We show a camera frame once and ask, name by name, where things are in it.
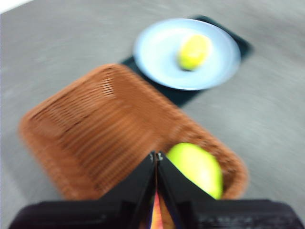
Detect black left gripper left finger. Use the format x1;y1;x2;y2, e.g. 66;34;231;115
9;150;157;229

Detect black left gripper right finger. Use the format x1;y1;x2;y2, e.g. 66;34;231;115
156;151;305;229

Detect yellow lemon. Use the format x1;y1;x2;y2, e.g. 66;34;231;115
176;34;214;72

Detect blue round plate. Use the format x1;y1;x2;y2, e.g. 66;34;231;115
132;18;242;92

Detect brown wicker basket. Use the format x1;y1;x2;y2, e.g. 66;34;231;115
18;63;250;201

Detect green apple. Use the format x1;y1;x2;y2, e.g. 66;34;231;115
165;142;224;200

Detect dark green rectangular tray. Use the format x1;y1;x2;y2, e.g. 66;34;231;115
120;14;254;108

